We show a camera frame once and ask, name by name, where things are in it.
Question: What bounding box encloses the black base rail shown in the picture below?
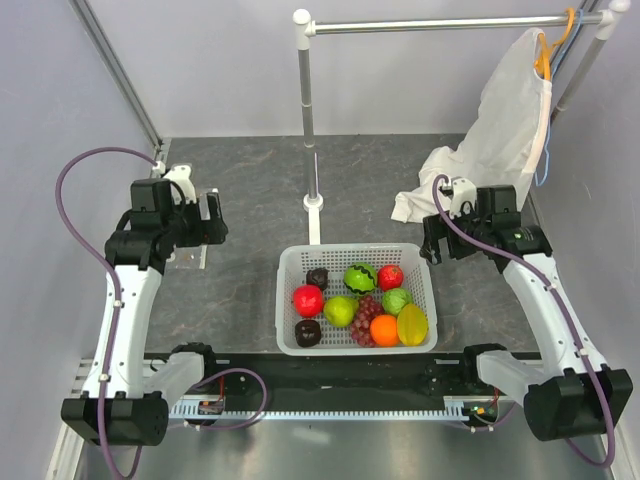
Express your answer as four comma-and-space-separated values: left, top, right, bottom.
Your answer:
142, 349, 541, 401

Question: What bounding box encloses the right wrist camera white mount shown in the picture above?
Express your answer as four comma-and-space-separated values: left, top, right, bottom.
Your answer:
439, 177, 477, 219

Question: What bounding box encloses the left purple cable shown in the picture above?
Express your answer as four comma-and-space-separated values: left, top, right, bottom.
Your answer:
54, 146, 166, 480

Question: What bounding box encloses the dark mangosteen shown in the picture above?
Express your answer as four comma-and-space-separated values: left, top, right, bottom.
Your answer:
294, 319, 322, 348
306, 268, 329, 291

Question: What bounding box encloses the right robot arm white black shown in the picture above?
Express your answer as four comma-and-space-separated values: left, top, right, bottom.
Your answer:
421, 175, 633, 441

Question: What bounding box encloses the white slotted cable duct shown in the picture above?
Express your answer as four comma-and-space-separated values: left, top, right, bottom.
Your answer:
169, 395, 498, 422

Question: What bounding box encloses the purple grape bunch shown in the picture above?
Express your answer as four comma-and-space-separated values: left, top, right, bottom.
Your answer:
350, 295, 385, 348

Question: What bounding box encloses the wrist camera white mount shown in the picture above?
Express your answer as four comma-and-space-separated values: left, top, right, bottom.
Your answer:
439, 177, 477, 219
151, 162, 200, 204

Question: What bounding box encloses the orange fruit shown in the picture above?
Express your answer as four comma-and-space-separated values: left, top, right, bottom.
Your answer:
370, 314, 399, 347

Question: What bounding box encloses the small red apple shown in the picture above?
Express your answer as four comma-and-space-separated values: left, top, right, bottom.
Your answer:
377, 264, 404, 292

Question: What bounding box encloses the light green pear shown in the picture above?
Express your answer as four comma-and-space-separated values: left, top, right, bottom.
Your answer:
323, 296, 359, 328

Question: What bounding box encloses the big red apple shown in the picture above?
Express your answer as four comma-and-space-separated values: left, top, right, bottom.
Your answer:
292, 285, 324, 318

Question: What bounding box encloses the yellow starfruit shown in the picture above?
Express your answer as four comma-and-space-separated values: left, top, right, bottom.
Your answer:
397, 304, 429, 347

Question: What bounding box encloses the clear zip top bag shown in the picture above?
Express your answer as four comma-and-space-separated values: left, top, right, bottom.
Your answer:
166, 187, 219, 271

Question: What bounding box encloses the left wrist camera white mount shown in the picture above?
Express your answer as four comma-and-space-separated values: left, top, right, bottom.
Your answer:
151, 162, 200, 204

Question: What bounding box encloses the blue cord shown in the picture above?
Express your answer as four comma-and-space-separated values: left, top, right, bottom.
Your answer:
533, 6, 587, 188

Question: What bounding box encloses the metal clothes rack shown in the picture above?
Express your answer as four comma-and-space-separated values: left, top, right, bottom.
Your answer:
292, 0, 632, 246

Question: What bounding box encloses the green lettuce toy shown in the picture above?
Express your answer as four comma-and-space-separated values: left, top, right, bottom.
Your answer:
381, 287, 413, 316

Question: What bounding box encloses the white plastic mesh basket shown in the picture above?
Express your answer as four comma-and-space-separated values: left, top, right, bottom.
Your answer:
275, 243, 438, 356

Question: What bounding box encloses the orange clothes hanger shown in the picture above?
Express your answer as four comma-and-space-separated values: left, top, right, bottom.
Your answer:
534, 7, 576, 81

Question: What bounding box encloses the white cloth garment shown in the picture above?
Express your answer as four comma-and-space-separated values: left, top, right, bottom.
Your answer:
391, 28, 552, 223

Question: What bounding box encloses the green watermelon toy ball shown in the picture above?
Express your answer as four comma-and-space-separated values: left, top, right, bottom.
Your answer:
343, 263, 378, 297

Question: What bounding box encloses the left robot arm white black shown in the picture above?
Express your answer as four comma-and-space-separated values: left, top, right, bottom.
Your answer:
61, 178, 228, 446

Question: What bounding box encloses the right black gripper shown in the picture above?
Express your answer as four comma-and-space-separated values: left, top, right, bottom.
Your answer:
419, 201, 491, 265

